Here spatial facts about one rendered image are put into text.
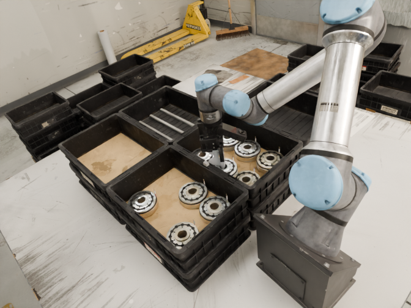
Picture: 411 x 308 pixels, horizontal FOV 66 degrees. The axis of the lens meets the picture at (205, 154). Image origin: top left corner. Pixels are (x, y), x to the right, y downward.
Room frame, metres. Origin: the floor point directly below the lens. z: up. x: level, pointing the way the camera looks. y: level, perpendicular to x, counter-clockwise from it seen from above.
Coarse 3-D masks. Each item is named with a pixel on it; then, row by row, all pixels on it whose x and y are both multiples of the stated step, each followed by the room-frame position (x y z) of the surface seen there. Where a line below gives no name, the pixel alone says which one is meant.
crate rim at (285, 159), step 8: (264, 128) 0.97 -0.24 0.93; (184, 136) 1.01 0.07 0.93; (288, 136) 0.89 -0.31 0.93; (176, 144) 0.97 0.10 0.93; (296, 152) 0.81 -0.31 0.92; (200, 160) 0.85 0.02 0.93; (280, 160) 0.78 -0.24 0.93; (288, 160) 0.78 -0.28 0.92; (216, 168) 0.79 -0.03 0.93; (272, 168) 0.75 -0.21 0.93; (280, 168) 0.76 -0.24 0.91; (232, 176) 0.74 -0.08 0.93; (264, 176) 0.72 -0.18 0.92; (272, 176) 0.73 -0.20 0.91; (240, 184) 0.70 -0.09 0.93; (256, 184) 0.69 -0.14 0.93; (264, 184) 0.70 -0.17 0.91; (248, 192) 0.67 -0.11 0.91
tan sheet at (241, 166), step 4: (224, 152) 0.99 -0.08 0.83; (228, 152) 0.98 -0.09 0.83; (232, 152) 0.98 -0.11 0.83; (224, 156) 0.96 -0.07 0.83; (228, 156) 0.96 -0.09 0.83; (236, 160) 0.93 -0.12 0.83; (240, 164) 0.90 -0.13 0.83; (244, 164) 0.90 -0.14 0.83; (248, 164) 0.89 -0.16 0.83; (252, 164) 0.89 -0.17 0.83; (256, 164) 0.88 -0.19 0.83; (240, 168) 0.88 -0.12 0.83; (244, 168) 0.88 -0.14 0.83; (248, 168) 0.87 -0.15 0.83; (252, 168) 0.87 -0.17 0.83; (256, 168) 0.86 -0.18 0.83; (256, 172) 0.84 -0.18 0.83; (260, 172) 0.84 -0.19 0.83; (260, 176) 0.82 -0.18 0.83
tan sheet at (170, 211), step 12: (156, 180) 0.90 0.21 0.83; (168, 180) 0.88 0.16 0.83; (180, 180) 0.87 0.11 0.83; (192, 180) 0.86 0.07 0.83; (156, 192) 0.83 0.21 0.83; (168, 192) 0.82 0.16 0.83; (168, 204) 0.76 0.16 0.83; (180, 204) 0.75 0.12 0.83; (156, 216) 0.72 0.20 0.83; (168, 216) 0.71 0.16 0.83; (180, 216) 0.70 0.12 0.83; (192, 216) 0.69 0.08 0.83; (156, 228) 0.67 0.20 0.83; (168, 228) 0.66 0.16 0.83
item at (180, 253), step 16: (192, 160) 0.86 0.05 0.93; (128, 176) 0.84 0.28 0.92; (224, 176) 0.75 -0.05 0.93; (112, 192) 0.77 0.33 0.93; (128, 208) 0.68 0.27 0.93; (144, 224) 0.61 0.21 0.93; (208, 224) 0.57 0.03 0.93; (160, 240) 0.54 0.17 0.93; (192, 240) 0.52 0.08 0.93; (176, 256) 0.49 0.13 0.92
